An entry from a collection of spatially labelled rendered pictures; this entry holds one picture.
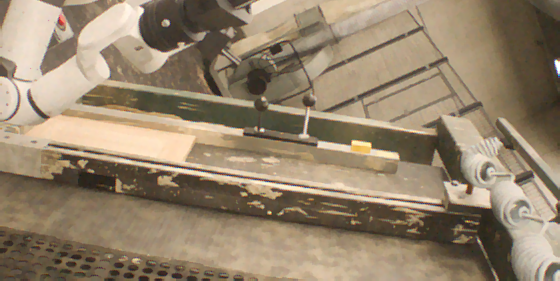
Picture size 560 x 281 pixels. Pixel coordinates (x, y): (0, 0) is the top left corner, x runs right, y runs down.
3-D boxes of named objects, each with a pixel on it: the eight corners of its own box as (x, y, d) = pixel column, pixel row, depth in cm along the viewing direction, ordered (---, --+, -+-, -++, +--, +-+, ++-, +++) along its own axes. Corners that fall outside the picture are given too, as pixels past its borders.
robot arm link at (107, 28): (129, 16, 99) (66, 61, 101) (162, 49, 105) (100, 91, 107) (126, -6, 103) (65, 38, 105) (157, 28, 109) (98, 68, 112)
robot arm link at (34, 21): (-44, 103, 106) (-2, -15, 104) (0, 105, 118) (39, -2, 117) (5, 128, 103) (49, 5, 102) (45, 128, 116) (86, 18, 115)
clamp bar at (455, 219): (5, 156, 141) (6, 57, 134) (510, 234, 139) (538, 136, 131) (-15, 172, 132) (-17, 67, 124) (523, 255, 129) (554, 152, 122)
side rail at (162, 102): (88, 109, 200) (90, 76, 196) (428, 161, 197) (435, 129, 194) (81, 114, 194) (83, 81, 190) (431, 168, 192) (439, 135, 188)
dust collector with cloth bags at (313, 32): (215, 39, 783) (377, -36, 742) (240, 87, 807) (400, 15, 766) (200, 74, 657) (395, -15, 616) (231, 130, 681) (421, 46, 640)
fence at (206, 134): (59, 114, 174) (60, 101, 173) (394, 166, 172) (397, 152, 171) (52, 119, 169) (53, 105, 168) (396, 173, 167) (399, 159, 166)
